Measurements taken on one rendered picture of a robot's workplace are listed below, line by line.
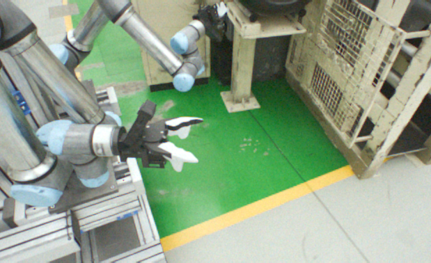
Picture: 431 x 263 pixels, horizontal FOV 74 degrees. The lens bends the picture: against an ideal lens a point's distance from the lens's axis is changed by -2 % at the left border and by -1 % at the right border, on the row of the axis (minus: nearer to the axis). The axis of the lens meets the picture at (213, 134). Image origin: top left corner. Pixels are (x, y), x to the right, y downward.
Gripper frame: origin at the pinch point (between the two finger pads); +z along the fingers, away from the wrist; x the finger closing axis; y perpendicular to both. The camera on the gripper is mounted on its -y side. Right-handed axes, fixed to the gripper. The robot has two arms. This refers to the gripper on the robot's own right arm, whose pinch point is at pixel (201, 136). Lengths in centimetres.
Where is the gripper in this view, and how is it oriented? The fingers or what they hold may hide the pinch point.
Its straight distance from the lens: 66.7
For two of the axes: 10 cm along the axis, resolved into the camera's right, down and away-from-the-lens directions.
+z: 10.0, 0.3, -0.3
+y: -0.1, 8.0, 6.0
